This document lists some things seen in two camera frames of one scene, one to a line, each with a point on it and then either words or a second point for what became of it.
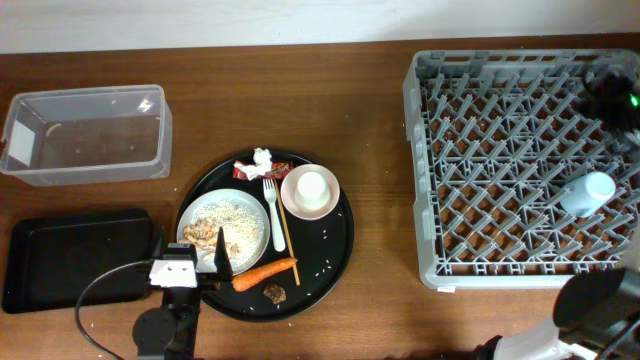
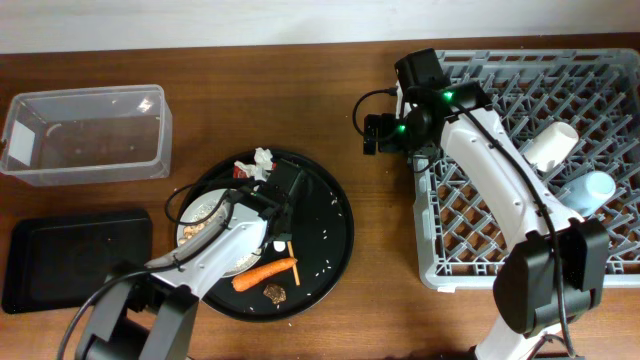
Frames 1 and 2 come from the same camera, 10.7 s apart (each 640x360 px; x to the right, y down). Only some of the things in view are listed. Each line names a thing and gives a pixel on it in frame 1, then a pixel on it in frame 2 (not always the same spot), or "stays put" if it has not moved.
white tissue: (263, 164) stays put
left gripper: (222, 273) -> (287, 232)
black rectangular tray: (52, 259) stays put
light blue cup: (584, 194) stays put
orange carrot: (246, 279) stays put
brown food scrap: (276, 293) stays put
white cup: (312, 191) -> (551, 147)
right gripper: (606, 96) -> (388, 123)
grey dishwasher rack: (518, 183) stays put
